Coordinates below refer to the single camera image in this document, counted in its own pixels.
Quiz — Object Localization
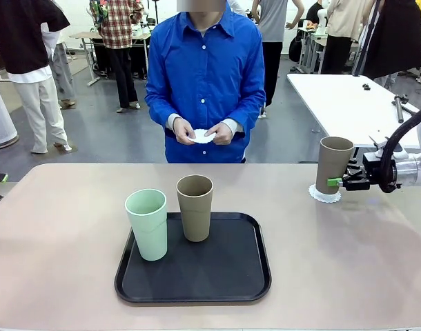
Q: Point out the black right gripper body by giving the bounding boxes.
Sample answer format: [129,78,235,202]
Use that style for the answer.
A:
[353,153,384,191]

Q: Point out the brown tall cup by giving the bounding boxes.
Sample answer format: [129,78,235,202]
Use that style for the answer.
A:
[176,174,215,243]
[315,136,355,194]

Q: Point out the white scalloped paper coaster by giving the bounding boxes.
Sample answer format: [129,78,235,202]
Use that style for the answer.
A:
[188,128,217,145]
[307,183,343,204]

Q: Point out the pale green tall cup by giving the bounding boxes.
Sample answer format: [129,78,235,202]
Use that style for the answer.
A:
[124,188,168,261]

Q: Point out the person's left forearm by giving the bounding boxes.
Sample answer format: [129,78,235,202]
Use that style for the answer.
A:
[222,92,266,137]

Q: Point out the person's right forearm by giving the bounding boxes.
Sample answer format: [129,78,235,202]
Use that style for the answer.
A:
[144,92,182,132]

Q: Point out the person's left hand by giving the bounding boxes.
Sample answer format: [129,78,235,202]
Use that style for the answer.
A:
[205,122,235,146]

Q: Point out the person's right hand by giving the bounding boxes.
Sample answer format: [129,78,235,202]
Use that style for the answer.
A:
[173,117,198,144]

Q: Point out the black metal rod tool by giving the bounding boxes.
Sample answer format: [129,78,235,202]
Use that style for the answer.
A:
[391,94,420,124]

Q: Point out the white table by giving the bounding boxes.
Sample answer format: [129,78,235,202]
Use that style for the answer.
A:
[286,73,421,150]

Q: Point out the grey slanted pole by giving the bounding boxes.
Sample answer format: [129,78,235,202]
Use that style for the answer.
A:
[350,0,384,77]

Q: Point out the person in dark coat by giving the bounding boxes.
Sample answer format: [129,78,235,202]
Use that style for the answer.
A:
[362,0,421,89]

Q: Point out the black bag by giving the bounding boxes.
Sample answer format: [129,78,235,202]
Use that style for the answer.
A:
[288,34,303,63]

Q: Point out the grey workshop desk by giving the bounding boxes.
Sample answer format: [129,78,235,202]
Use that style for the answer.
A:
[69,30,153,87]
[296,27,331,75]

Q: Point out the black plastic tray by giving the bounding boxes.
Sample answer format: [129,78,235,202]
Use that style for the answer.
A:
[114,212,273,304]

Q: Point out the person in beige shirt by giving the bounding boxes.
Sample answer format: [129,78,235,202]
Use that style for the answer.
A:
[320,0,365,75]

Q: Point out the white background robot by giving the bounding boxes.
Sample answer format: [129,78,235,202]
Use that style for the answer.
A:
[313,0,329,37]

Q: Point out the person in black t-shirt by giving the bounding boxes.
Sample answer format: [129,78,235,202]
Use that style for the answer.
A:
[305,1,325,27]

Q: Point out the person in grey shirt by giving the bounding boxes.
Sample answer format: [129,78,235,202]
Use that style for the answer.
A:
[251,0,303,120]

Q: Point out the person in blue shirt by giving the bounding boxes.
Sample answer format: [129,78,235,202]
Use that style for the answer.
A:
[144,0,266,165]

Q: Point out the person in plaid shirt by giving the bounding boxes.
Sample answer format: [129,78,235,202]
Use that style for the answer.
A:
[89,0,144,114]

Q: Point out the person in grey trousers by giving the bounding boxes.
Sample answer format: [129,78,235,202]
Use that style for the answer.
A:
[41,20,77,110]

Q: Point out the white cylindrical air purifier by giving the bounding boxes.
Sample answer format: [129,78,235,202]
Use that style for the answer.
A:
[0,74,19,150]

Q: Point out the person black top white trousers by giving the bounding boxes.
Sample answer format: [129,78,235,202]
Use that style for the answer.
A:
[0,0,73,154]

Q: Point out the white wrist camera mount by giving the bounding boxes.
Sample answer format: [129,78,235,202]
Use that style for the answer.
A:
[369,136,410,161]

